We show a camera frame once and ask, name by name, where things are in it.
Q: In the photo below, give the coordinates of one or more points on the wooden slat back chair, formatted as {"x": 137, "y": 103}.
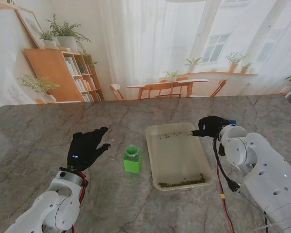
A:
{"x": 160, "y": 85}

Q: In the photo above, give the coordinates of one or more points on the wooden picture frame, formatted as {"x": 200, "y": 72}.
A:
{"x": 30, "y": 26}

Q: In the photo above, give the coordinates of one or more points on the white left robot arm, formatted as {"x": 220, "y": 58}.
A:
{"x": 51, "y": 206}

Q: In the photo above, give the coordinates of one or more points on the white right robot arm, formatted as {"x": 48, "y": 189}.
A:
{"x": 257, "y": 170}

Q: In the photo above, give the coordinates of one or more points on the broad leaf windowsill plant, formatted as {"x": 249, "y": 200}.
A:
{"x": 192, "y": 63}

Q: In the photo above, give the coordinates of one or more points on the wooden bookshelf with books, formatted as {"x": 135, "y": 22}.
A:
{"x": 51, "y": 72}

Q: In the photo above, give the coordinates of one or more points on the leafy potted plant beside bookshelf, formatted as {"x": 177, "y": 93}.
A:
{"x": 38, "y": 85}

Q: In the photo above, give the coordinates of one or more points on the white wooden dining table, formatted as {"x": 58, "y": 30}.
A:
{"x": 184, "y": 80}

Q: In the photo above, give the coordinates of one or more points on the translucent plastic baking tray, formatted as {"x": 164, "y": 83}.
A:
{"x": 179, "y": 155}

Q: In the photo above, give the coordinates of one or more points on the scattered green beans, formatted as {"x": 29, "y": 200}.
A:
{"x": 184, "y": 183}

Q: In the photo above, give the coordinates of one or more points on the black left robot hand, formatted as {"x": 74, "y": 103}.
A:
{"x": 87, "y": 150}

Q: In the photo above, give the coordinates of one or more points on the large potted plant white pot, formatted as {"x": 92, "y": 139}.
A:
{"x": 66, "y": 43}

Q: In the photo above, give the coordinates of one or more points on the tall windowsill plant orange pot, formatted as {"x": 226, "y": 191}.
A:
{"x": 233, "y": 66}

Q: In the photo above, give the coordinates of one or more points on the blue plastic scraper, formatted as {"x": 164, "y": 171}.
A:
{"x": 232, "y": 121}

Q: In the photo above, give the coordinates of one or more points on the small potted plant white pot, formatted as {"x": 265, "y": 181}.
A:
{"x": 49, "y": 44}

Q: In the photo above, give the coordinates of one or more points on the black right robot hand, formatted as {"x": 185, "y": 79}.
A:
{"x": 209, "y": 126}

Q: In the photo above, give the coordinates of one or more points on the small table plant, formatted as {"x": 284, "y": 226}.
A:
{"x": 171, "y": 78}

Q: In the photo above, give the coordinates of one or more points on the green square glass jar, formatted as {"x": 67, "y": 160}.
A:
{"x": 132, "y": 165}

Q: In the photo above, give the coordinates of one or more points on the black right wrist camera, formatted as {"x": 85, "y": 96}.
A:
{"x": 221, "y": 149}

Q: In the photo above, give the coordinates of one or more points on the small windowsill plant orange pot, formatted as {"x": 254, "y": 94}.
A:
{"x": 244, "y": 70}

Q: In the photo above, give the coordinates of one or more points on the white seat wooden chair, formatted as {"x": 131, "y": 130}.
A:
{"x": 115, "y": 88}

